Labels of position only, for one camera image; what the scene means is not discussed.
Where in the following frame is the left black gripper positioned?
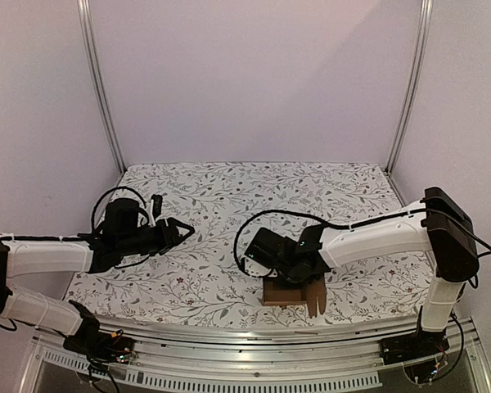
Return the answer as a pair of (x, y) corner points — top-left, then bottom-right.
(118, 217), (195, 257)

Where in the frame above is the brown cardboard box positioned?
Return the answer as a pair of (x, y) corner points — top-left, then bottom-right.
(262, 275), (327, 318)

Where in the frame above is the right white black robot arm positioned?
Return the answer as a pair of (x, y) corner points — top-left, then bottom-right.
(235, 187), (491, 357)

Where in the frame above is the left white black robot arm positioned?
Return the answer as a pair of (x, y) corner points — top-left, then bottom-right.
(0, 196), (195, 355)

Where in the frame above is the floral patterned table mat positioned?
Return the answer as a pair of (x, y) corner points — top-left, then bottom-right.
(65, 162), (433, 330)

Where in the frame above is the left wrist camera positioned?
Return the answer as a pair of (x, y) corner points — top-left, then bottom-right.
(147, 194), (163, 227)

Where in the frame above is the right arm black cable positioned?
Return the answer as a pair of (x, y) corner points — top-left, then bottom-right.
(233, 209), (426, 275)

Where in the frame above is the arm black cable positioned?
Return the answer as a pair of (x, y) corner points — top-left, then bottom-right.
(233, 209), (426, 275)
(90, 186), (148, 234)

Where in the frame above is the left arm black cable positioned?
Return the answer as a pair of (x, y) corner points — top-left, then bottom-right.
(90, 186), (148, 234)

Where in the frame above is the aluminium front rail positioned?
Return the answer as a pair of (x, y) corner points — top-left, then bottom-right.
(18, 314), (491, 393)

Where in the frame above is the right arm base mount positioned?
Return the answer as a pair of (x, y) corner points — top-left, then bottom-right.
(379, 316), (449, 365)

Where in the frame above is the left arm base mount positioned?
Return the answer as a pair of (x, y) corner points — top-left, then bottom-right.
(63, 300), (135, 363)

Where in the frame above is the left aluminium frame post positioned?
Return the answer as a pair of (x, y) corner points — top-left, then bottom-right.
(77, 0), (127, 174)

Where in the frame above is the aluminium frame post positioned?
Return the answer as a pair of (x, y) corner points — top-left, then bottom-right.
(385, 0), (434, 176)
(77, 0), (127, 174)

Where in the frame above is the right aluminium frame post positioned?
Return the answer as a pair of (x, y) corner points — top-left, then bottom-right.
(385, 0), (434, 176)

